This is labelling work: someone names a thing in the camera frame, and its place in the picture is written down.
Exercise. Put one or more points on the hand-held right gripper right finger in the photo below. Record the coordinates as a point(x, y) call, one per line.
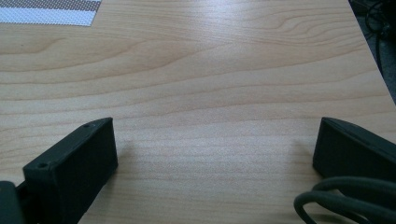
point(351, 155)

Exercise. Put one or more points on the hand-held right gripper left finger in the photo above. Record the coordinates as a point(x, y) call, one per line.
point(68, 168)

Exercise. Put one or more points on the brown and white mesh mat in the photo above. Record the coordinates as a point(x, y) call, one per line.
point(46, 11)

